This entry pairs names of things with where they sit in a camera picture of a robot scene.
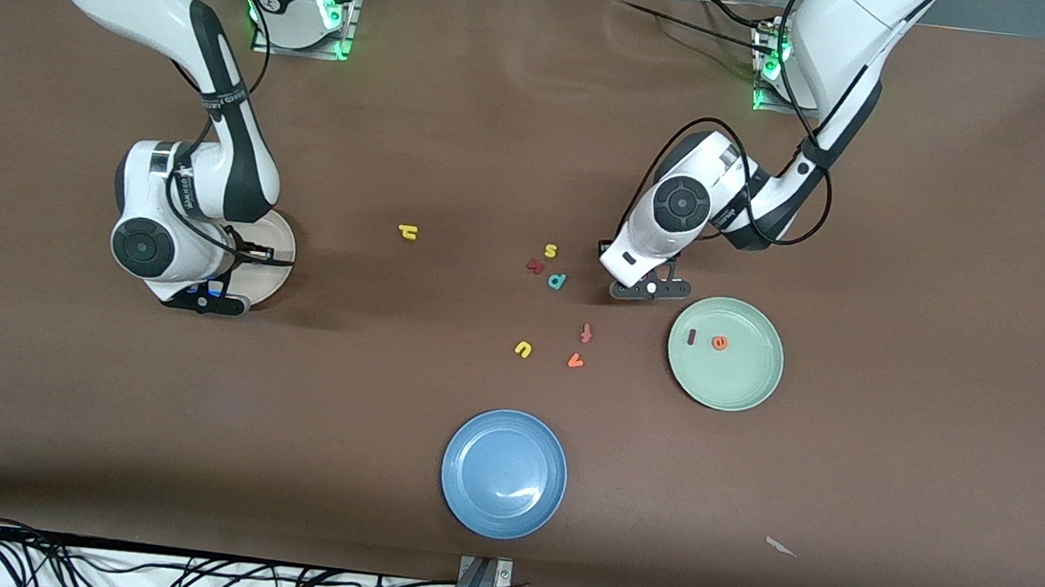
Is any brown table cover sheet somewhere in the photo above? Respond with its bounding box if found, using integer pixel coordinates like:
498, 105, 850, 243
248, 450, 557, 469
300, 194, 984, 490
0, 0, 1045, 587

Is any blue plate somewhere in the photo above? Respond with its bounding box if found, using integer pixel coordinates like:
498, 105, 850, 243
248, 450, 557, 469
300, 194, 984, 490
434, 404, 574, 546

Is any pale green plate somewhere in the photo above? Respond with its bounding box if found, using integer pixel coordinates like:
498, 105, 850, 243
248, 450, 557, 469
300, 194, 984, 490
661, 292, 791, 417

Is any beige brown plate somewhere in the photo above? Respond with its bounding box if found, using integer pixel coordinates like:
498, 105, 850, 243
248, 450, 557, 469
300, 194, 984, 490
213, 204, 301, 315

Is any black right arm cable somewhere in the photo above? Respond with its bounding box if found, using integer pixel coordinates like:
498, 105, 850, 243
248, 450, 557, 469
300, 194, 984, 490
132, 0, 324, 271

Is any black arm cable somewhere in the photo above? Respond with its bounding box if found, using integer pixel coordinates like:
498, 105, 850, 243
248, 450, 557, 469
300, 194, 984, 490
619, 0, 854, 257
132, 0, 324, 271

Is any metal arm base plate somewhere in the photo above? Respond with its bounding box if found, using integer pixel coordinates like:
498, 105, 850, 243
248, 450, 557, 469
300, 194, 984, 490
749, 24, 831, 120
251, 0, 361, 63

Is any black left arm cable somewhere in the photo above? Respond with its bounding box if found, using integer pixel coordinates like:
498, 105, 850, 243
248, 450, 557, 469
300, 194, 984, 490
619, 0, 854, 257

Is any black base supply cable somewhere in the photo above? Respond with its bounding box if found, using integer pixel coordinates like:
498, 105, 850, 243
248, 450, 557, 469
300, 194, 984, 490
605, 0, 786, 55

